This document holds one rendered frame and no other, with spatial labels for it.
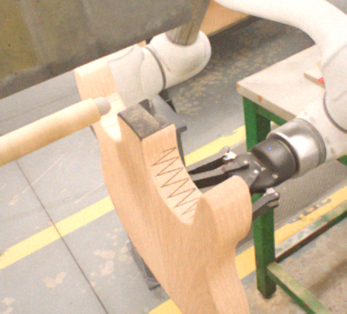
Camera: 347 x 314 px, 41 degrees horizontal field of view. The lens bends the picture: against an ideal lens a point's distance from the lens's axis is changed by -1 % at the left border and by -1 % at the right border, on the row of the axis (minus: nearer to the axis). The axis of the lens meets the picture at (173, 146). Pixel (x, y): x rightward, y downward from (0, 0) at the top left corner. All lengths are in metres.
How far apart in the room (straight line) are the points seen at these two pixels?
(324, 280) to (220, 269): 1.38
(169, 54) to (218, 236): 1.05
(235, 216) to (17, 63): 0.24
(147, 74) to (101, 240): 0.98
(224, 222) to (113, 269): 1.63
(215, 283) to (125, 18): 0.34
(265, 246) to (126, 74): 0.72
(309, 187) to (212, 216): 1.85
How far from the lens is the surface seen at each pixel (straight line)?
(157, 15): 0.42
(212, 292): 0.60
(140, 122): 0.53
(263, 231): 1.55
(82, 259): 2.15
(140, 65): 1.44
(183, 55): 1.46
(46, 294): 2.09
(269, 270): 1.68
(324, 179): 2.33
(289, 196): 2.23
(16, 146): 0.58
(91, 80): 0.65
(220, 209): 0.44
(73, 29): 0.39
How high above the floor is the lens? 1.55
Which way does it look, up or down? 37 degrees down
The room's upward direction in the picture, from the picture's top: 11 degrees counter-clockwise
